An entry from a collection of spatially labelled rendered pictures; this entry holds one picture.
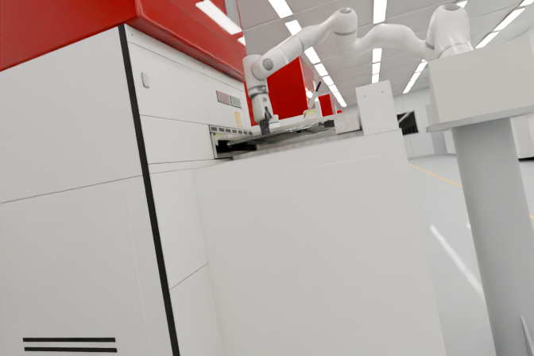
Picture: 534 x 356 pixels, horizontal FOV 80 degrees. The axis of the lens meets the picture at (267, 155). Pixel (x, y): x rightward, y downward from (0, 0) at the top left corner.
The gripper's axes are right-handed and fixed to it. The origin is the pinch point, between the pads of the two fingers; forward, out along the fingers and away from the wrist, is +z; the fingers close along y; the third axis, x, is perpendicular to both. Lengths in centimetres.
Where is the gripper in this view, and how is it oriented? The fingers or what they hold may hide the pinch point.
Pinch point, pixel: (265, 133)
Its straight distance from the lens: 129.9
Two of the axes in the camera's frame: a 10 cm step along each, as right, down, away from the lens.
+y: -3.8, 1.0, 9.2
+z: 1.8, 9.8, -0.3
